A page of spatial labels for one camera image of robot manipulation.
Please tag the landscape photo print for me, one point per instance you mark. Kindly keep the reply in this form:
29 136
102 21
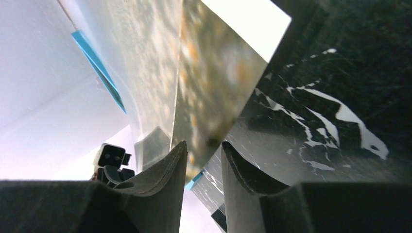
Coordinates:
181 70

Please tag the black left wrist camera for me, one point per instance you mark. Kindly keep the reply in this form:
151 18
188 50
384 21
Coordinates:
111 155

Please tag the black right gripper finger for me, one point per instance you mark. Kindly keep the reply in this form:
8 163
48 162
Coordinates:
257 203

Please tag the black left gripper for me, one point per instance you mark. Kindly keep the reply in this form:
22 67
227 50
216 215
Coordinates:
115 201

